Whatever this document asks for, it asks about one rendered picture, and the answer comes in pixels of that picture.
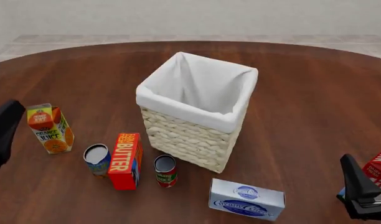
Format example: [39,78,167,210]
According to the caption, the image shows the blue-white cream cheese box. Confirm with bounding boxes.
[208,177,286,222]

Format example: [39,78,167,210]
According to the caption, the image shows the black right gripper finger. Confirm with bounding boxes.
[339,153,381,207]

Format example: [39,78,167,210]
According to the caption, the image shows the orange juice carton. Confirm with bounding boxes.
[26,103,75,155]

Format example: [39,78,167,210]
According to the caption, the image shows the alphabet soup can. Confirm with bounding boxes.
[83,143,112,179]

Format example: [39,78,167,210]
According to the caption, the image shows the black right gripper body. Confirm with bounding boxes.
[336,192,381,220]

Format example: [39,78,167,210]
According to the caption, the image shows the tomato sauce can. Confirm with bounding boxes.
[153,154,178,189]

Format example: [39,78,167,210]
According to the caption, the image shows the red butter box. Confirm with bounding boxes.
[108,133,144,191]

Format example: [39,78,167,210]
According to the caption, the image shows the wicker basket with white liner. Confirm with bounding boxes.
[135,51,259,174]

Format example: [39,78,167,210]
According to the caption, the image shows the red milk carton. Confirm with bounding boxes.
[336,147,381,201]

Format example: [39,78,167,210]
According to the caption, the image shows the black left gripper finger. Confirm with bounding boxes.
[0,99,26,175]

